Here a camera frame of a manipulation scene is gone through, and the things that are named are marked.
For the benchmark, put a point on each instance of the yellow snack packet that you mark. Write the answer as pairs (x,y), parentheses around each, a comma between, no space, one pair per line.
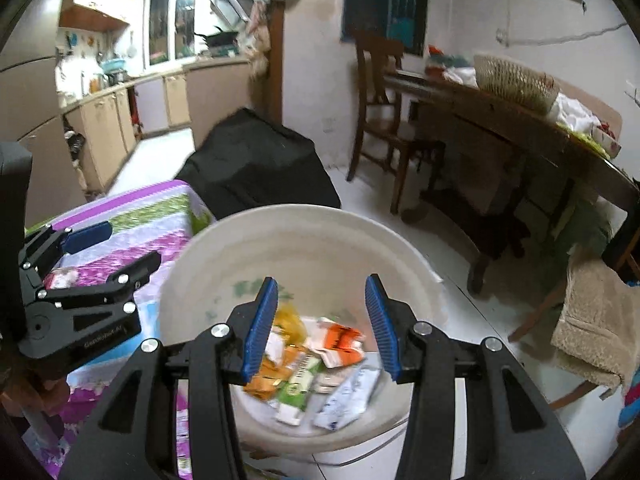
(290,322)

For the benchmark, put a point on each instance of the floral printed box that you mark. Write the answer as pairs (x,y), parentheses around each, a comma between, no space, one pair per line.
(607,140)

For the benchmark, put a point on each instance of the pile of folded clothes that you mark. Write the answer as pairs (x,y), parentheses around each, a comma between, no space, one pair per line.
(450,67)

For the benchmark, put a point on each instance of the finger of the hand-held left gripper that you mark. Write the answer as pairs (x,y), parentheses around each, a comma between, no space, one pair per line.
(90,237)
(125,277)

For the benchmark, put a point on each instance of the gold orange wrapper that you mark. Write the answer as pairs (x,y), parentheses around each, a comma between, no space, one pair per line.
(262,382)

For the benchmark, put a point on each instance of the clear red snack packet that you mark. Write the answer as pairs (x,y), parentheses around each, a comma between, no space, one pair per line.
(62,277)

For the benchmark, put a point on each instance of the white blue packet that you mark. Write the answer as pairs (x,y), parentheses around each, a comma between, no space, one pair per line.
(345,400)

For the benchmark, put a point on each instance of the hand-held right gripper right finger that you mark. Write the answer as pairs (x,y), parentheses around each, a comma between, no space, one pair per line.
(382,330)

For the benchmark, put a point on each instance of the wooden chair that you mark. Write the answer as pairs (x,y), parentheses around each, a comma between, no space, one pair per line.
(380,85)

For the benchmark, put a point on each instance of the white bag on table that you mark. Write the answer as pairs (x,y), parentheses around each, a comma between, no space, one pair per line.
(575,110)

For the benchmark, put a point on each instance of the dark blue window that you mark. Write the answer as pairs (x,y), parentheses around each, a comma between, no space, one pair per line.
(385,5)

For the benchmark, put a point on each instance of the woven basket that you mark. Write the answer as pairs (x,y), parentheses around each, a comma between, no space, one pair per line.
(515,82)

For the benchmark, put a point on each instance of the green white carton box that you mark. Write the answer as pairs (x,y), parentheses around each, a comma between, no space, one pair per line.
(295,390)

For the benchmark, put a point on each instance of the white plastic bucket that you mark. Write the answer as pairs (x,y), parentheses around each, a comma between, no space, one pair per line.
(320,250)

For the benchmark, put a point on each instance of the black fabric bag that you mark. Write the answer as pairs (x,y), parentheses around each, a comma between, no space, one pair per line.
(260,160)

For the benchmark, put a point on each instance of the teal basin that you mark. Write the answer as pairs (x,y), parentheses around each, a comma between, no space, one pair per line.
(112,64)

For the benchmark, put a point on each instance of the hanging beige bags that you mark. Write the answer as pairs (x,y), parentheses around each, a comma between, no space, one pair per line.
(257,40)

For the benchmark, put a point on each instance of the kitchen window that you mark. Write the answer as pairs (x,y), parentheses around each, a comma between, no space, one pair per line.
(160,20)

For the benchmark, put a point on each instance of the orange white packet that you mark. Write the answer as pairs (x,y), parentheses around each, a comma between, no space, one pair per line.
(340,340)

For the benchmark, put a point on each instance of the grey refrigerator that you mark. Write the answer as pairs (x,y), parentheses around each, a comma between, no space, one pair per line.
(30,85)

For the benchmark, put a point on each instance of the dark wooden table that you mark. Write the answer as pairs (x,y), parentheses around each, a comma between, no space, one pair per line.
(500,120)

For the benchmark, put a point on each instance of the black wok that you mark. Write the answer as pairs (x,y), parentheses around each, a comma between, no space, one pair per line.
(220,37)

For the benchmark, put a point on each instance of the blue red cloth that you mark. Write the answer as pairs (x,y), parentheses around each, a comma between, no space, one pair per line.
(631,400)

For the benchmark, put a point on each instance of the beige kitchen base cabinets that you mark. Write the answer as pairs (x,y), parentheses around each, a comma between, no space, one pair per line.
(105,125)

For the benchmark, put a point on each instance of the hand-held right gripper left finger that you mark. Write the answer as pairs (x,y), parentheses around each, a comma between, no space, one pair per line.
(262,330)

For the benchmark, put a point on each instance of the dark wooden bench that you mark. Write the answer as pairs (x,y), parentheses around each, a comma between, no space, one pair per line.
(475,220)

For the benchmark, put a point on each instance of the colourful striped tablecloth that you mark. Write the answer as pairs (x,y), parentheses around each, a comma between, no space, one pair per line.
(140,210)

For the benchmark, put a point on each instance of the beige towel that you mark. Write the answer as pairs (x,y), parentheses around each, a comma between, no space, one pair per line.
(595,320)

